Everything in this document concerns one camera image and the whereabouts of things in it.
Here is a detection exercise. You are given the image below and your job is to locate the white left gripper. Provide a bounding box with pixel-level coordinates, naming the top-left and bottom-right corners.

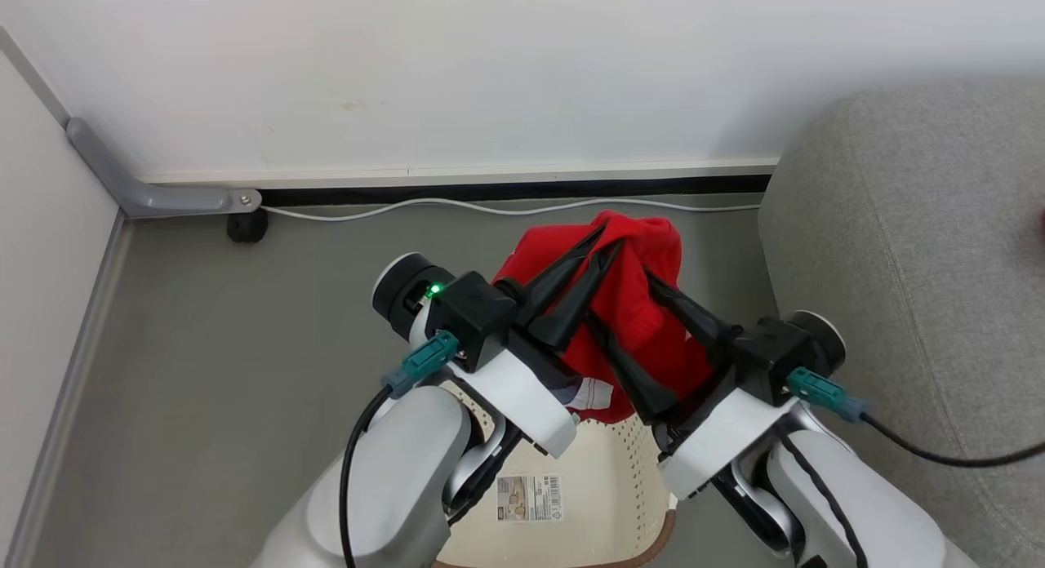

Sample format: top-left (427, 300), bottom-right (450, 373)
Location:
top-left (447, 223), bottom-right (625, 459)

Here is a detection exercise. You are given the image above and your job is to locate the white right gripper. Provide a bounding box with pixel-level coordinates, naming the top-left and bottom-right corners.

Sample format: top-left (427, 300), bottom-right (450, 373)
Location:
top-left (585, 268), bottom-right (798, 501)

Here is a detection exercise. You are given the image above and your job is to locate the red clothing item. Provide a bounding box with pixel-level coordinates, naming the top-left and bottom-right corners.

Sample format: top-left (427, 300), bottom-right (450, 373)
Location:
top-left (492, 211), bottom-right (719, 424)

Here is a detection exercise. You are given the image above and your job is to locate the cream perforated laundry basket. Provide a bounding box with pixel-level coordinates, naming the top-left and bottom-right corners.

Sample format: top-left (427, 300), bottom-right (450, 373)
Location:
top-left (433, 380), bottom-right (678, 568)

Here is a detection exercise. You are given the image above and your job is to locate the black skirting strip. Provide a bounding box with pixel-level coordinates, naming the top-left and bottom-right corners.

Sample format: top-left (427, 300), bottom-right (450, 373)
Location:
top-left (260, 175), bottom-right (774, 208)

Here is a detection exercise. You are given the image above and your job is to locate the white baseboard trim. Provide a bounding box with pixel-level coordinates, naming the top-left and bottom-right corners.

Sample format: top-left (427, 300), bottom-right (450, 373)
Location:
top-left (139, 156), bottom-right (782, 190)

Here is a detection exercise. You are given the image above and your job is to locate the paper label sticker with barcode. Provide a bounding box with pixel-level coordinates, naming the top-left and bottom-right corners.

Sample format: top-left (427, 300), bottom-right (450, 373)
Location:
top-left (496, 474), bottom-right (564, 524)

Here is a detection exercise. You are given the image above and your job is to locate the grey fabric sofa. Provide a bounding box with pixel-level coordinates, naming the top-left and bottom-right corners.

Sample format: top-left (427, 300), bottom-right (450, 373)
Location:
top-left (758, 82), bottom-right (1045, 568)

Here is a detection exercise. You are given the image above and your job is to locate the black caster wheel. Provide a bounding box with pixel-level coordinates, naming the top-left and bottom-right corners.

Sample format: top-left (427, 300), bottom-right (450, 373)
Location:
top-left (226, 211), bottom-right (269, 245)

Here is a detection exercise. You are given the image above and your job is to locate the teal left camera connector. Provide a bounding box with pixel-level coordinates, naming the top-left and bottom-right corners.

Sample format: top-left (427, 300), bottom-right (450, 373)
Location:
top-left (382, 330), bottom-right (460, 399)

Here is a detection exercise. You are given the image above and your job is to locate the teal camera connector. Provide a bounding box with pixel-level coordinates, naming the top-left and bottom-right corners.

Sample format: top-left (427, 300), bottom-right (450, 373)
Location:
top-left (786, 367), bottom-right (870, 424)
top-left (382, 330), bottom-right (460, 399)

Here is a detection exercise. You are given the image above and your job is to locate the teal right camera connector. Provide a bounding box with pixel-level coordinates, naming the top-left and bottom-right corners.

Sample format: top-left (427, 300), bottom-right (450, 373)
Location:
top-left (786, 367), bottom-right (870, 424)

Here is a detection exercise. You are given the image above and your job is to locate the white cable on floor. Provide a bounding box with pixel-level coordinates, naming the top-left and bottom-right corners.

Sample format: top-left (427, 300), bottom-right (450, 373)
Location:
top-left (261, 197), bottom-right (764, 224)

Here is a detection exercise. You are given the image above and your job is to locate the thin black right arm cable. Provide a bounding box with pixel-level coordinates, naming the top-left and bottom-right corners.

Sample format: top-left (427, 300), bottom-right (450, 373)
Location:
top-left (772, 429), bottom-right (870, 568)

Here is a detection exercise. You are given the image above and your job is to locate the black left camera cable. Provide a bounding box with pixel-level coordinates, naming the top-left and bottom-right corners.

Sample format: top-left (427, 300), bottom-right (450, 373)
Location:
top-left (338, 384), bottom-right (397, 568)

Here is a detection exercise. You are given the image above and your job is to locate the black camera cable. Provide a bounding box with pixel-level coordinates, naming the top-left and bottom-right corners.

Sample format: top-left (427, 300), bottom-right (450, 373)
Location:
top-left (861, 413), bottom-right (1045, 469)
top-left (338, 384), bottom-right (397, 568)

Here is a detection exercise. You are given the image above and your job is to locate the black right camera cable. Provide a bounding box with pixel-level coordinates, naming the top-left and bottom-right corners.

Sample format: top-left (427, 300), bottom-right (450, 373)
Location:
top-left (861, 413), bottom-right (1045, 469)

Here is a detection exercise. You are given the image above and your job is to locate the grey metal frame leg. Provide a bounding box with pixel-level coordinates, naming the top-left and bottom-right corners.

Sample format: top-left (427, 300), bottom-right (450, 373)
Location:
top-left (65, 117), bottom-right (262, 220)

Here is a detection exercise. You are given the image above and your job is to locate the grey panel edge rail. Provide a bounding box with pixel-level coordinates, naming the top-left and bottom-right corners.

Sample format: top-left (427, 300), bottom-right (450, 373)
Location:
top-left (4, 213), bottom-right (131, 568)

